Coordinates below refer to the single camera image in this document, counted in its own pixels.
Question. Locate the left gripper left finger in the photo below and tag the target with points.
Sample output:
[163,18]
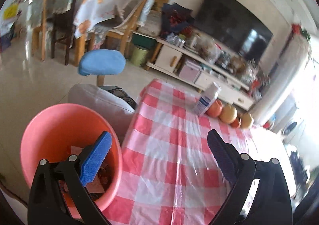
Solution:
[47,204]

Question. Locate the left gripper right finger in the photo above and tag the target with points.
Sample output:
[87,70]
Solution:
[259,193]

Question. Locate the green trash bin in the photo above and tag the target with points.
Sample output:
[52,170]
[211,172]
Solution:
[139,55]

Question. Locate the pink plastic basin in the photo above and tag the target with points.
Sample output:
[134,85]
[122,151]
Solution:
[51,134]

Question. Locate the orange persimmon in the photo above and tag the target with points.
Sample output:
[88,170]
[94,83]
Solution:
[236,123]

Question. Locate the yellow pear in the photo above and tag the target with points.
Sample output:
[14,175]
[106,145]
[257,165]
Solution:
[246,121]
[228,114]

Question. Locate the red white checkered tablecloth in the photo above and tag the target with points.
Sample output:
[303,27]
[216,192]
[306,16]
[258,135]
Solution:
[169,174]

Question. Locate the red apple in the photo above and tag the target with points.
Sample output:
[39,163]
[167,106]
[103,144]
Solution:
[215,109]

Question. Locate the grey sofa cushion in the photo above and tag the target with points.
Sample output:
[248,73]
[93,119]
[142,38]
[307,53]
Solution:
[113,109]

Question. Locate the white blue milk carton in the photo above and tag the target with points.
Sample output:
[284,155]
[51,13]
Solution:
[206,99]

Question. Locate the white TV cabinet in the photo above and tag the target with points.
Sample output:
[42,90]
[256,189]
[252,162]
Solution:
[168,58]

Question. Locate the blue cushioned stool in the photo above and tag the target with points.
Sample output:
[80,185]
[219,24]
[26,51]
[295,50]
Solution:
[101,62]

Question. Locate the pink storage box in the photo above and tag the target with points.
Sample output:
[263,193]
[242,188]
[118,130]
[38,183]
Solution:
[189,71]

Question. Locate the dark wooden chair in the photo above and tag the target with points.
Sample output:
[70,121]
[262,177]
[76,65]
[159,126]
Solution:
[63,26]

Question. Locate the black television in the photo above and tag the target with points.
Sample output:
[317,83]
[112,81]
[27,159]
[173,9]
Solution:
[234,26]

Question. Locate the wooden dining chair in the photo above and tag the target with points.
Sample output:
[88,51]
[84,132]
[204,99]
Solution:
[132,14]

